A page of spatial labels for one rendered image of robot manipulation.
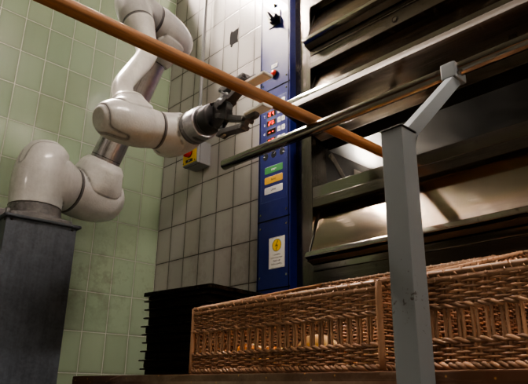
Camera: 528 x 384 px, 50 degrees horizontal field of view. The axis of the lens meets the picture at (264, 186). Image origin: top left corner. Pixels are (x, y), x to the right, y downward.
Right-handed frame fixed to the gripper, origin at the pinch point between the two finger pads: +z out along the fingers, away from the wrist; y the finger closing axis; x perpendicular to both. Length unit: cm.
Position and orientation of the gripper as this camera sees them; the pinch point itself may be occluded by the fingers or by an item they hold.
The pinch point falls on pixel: (259, 93)
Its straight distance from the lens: 132.9
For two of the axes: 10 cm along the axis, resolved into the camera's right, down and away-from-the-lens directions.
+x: -7.3, -2.4, -6.4
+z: 6.8, -2.4, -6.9
